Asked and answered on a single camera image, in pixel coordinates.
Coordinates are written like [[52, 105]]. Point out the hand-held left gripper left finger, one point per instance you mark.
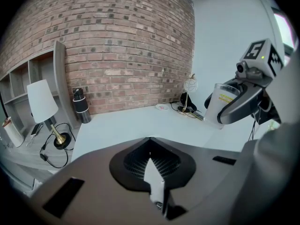
[[93, 184]]

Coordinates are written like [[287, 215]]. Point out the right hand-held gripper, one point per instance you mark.
[[262, 55]]

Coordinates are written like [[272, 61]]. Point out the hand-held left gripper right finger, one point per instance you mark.
[[201, 172]]

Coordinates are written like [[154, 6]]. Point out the person's right forearm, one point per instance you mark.
[[288, 90]]

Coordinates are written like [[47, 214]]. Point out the black phone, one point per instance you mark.
[[197, 116]]

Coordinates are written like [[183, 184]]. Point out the black pouch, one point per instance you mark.
[[191, 104]]

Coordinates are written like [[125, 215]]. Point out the globe lamp with brass base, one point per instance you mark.
[[190, 84]]

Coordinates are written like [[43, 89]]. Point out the small pink patterned dish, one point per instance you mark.
[[162, 107]]

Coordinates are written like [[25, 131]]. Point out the white desk with drawers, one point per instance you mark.
[[131, 128]]

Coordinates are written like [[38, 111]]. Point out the person's grey fleece jacket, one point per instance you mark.
[[269, 184]]

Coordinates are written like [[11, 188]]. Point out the grey wooden desk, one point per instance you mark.
[[21, 158]]

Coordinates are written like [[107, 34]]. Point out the black thermos bottle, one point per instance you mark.
[[80, 107]]

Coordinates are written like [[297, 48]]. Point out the smartphone with white case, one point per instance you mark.
[[37, 129]]

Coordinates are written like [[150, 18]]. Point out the white cylindrical container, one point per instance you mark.
[[12, 132]]

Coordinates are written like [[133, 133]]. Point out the dark framed window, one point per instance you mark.
[[284, 29]]

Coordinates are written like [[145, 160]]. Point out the white shade table lamp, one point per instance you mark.
[[42, 99]]

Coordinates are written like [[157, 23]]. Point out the grey wooden shelf unit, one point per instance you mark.
[[59, 78]]

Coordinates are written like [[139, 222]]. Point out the right hand-held gripper camera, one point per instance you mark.
[[242, 69]]

